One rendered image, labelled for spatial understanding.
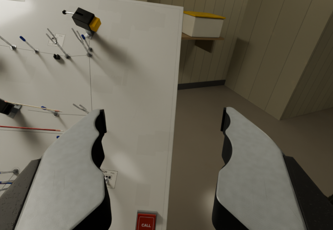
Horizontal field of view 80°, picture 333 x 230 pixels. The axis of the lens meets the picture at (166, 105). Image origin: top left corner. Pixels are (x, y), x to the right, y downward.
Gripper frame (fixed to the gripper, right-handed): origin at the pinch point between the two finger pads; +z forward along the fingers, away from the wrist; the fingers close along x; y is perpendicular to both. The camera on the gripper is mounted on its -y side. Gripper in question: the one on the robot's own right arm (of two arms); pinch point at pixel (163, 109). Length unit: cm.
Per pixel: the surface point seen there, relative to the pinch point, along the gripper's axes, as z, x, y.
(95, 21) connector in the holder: 56, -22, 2
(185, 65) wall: 342, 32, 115
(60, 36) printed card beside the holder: 61, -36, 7
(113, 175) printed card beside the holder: 30, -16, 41
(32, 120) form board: 40, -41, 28
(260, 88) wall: 310, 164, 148
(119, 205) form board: 25, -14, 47
